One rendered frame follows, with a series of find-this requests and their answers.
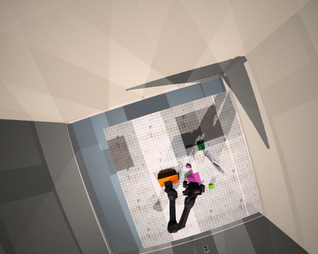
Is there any dark grey panel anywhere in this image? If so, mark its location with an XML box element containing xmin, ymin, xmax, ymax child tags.
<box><xmin>204</xmin><ymin>151</ymin><xmax>228</xmax><ymax>177</ymax></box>

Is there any magenta flat square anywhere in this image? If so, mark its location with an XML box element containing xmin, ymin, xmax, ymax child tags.
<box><xmin>187</xmin><ymin>172</ymin><xmax>201</xmax><ymax>184</ymax></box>

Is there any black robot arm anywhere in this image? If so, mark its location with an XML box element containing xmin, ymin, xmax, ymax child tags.
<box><xmin>164</xmin><ymin>180</ymin><xmax>202</xmax><ymax>233</ymax></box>

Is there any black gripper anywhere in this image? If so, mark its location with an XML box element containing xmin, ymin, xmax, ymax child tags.
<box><xmin>183</xmin><ymin>180</ymin><xmax>205</xmax><ymax>193</ymax></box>

